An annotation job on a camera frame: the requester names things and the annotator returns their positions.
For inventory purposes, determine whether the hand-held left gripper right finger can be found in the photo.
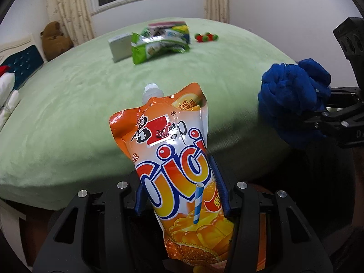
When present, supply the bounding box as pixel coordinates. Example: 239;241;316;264
209;156;334;273

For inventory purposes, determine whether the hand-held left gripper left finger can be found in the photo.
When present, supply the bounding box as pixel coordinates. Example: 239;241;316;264
33;173;166;273

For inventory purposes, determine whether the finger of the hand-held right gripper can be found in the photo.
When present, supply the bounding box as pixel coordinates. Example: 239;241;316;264
326;87;364;111
301;104;364;149

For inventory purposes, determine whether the blue cloth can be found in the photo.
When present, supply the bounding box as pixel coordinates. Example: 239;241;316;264
257;58;332;150

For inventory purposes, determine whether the orange drink pouch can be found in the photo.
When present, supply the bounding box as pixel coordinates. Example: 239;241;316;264
109;82;236;273

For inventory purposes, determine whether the red green toy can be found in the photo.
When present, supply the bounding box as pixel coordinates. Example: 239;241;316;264
194;32;220;43

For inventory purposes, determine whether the green bed blanket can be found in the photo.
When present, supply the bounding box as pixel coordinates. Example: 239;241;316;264
0;17;302;211

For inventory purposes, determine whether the green snack bag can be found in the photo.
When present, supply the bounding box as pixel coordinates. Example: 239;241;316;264
131;32;190;65

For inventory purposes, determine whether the white cardboard box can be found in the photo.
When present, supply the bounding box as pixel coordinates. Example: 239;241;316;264
108;33;134;62

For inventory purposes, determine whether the yellow blue snack bag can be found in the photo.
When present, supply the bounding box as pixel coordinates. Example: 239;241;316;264
170;24;190;45

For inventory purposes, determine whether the white pillow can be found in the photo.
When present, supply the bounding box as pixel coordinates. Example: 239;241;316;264
0;72;21;130

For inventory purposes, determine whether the pink-edged clear plastic bag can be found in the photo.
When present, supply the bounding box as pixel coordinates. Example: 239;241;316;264
148;20;185;28

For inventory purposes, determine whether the blue tufted headboard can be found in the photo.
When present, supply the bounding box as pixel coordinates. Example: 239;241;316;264
0;33;45;91

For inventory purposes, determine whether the brown teddy bear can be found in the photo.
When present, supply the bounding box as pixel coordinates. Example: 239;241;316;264
40;21;74;61

